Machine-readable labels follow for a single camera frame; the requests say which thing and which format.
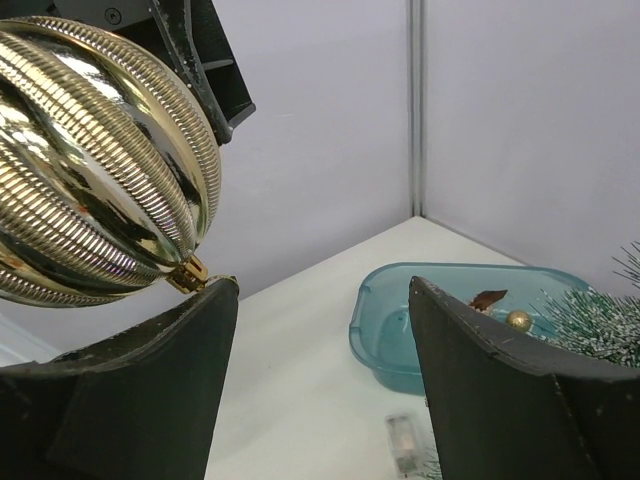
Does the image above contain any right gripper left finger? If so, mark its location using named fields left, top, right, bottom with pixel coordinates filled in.
left=1, top=279, right=239, bottom=479

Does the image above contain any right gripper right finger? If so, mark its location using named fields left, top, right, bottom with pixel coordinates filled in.
left=408, top=275, right=640, bottom=480

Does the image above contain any teal plastic bin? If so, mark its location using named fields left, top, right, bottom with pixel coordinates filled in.
left=349, top=262, right=589, bottom=396

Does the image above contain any gold glitter ball ornament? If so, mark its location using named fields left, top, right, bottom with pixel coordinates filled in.
left=506, top=310, right=533, bottom=332

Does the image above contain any gold mirror ball ornament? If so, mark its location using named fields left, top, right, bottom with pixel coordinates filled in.
left=1, top=16, right=221, bottom=308

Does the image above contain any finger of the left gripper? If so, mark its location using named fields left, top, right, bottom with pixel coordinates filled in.
left=46, top=0, right=256, bottom=145

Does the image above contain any small frosted christmas tree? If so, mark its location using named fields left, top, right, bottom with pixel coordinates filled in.
left=414, top=239, right=640, bottom=480

